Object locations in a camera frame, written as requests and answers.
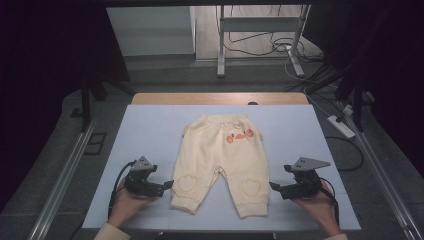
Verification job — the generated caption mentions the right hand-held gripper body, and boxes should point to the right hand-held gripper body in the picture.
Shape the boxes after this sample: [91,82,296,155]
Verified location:
[280,156,332,200]

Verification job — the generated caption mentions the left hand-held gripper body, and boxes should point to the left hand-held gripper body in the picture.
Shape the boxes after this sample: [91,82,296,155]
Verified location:
[124,155,168,198]

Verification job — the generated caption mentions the cream baby pants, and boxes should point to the cream baby pants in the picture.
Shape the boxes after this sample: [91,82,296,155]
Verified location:
[170,114,270,219]

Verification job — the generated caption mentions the person's right hand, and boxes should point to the person's right hand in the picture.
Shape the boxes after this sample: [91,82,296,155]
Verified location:
[293,181,343,236]

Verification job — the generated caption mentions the person's left hand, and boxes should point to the person's left hand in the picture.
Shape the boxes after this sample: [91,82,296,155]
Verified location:
[107,178,158,229]

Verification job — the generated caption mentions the light blue table mat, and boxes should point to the light blue table mat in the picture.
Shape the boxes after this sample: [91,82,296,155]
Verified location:
[82,104,362,232]

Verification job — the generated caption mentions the white power strip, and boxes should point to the white power strip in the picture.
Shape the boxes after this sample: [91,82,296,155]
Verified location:
[327,114,357,140]

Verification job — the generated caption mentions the black metal stand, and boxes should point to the black metal stand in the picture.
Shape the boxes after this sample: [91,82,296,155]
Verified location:
[79,66,136,133]
[304,63,374,133]

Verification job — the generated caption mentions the dark curtain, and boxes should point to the dark curtain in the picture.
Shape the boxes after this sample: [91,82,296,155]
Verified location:
[0,0,131,214]
[301,0,424,178]

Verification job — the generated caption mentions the left hand-held gripper cable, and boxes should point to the left hand-held gripper cable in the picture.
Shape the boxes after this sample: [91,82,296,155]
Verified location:
[107,160,138,219]

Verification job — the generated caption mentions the hand-held gripper cable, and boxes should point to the hand-held gripper cable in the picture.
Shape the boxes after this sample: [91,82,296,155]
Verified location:
[107,160,138,219]
[319,178,341,226]

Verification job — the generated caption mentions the right hand-held gripper cable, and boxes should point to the right hand-held gripper cable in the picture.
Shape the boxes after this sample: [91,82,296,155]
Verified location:
[319,178,341,226]

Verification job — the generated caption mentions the black looped floor cable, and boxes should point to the black looped floor cable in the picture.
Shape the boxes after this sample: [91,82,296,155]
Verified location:
[324,135,365,173]

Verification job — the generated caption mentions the white floor cable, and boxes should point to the white floor cable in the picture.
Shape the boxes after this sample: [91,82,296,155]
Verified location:
[284,56,334,118]

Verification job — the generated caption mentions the aluminium floor rail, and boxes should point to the aluminium floor rail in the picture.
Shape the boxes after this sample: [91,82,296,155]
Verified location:
[346,116,424,240]
[28,119,98,240]

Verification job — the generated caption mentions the tangle of black floor cables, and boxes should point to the tangle of black floor cables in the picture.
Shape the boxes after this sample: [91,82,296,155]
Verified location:
[223,31,324,64]

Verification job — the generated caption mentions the white metal stand frame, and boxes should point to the white metal stand frame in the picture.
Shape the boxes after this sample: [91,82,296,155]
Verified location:
[216,4,313,79]

